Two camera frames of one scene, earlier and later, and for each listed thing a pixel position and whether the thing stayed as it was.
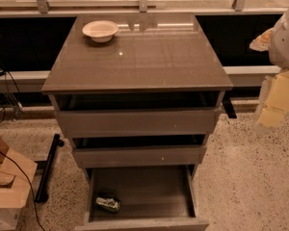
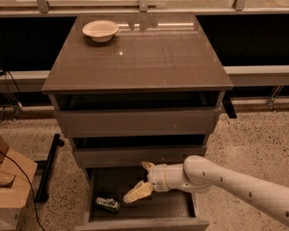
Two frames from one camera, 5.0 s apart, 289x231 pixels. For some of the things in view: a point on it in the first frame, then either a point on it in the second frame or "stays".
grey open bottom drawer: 158,197 stays
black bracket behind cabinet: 228,105 stays
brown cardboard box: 12,177 stays
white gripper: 286,45 to 158,178
